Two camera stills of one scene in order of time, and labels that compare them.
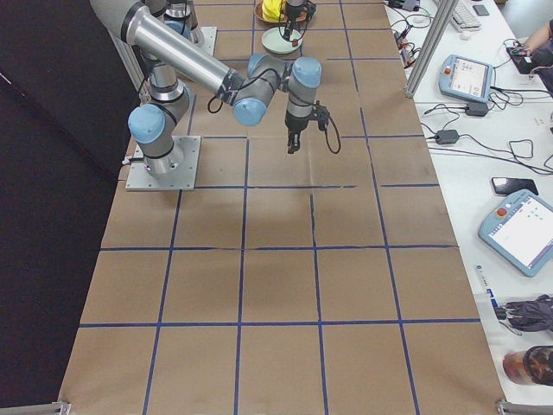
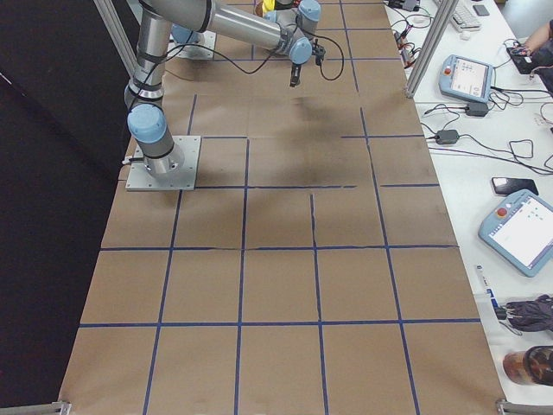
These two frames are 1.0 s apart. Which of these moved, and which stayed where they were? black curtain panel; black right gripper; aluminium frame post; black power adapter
Moved: black right gripper
Stayed: black power adapter; black curtain panel; aluminium frame post
